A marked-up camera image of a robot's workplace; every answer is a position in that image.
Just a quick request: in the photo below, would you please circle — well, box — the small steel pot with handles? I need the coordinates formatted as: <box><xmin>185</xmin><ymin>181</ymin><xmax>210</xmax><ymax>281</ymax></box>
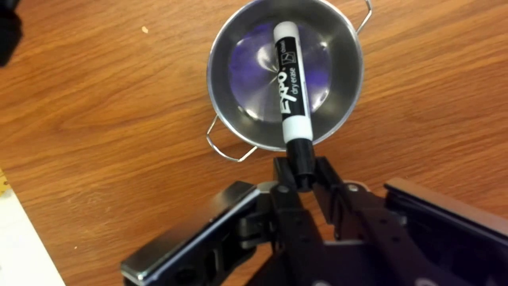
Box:
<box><xmin>207</xmin><ymin>0</ymin><xmax>366</xmax><ymax>151</ymax></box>

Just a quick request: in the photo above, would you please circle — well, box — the black and white Expo marker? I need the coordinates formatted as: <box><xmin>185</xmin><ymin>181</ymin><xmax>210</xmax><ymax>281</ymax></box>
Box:
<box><xmin>274</xmin><ymin>20</ymin><xmax>315</xmax><ymax>178</ymax></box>

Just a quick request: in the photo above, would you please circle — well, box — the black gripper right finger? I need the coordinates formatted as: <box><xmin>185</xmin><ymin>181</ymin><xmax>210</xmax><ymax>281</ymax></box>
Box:
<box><xmin>315</xmin><ymin>157</ymin><xmax>417</xmax><ymax>254</ymax></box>

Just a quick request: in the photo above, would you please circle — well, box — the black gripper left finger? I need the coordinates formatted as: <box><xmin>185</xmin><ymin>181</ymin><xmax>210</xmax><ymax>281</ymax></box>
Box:
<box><xmin>271</xmin><ymin>157</ymin><xmax>324</xmax><ymax>249</ymax></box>

